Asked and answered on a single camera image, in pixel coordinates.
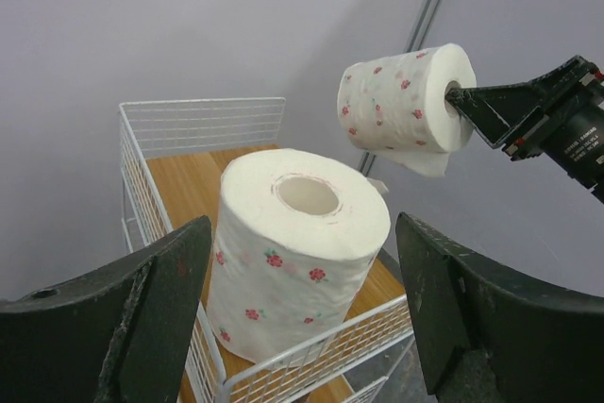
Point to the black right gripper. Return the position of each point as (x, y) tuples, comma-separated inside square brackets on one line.
[(558, 114)]

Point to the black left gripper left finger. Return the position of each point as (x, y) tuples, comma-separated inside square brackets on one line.
[(120, 333)]

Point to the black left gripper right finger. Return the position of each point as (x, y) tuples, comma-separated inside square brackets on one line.
[(488, 333)]

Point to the white floral towel roll front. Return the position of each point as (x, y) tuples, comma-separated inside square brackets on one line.
[(394, 107)]

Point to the white floral towel roll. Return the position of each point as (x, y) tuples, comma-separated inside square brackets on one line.
[(296, 236), (394, 107)]

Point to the white floral towel roll back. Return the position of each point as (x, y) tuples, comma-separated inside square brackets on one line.
[(296, 236)]

